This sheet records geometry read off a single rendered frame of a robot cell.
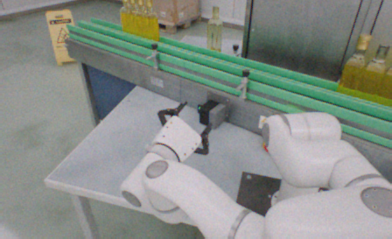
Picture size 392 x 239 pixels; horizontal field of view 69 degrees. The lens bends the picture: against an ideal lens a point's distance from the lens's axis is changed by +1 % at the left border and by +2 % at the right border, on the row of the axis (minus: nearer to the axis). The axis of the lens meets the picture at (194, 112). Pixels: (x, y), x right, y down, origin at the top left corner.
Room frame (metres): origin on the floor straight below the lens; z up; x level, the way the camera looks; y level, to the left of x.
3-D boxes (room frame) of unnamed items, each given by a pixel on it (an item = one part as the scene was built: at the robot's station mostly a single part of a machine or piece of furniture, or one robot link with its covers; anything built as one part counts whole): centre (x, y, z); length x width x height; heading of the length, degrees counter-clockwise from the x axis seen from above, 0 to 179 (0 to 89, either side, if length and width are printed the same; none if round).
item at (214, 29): (1.33, -0.10, 1.01); 0.06 x 0.06 x 0.26; 59
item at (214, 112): (0.98, -0.07, 0.79); 0.08 x 0.08 x 0.08; 53
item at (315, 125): (0.53, -0.27, 1.01); 0.13 x 0.10 x 0.16; 96
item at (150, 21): (1.44, 0.22, 1.02); 0.06 x 0.06 x 0.28; 53
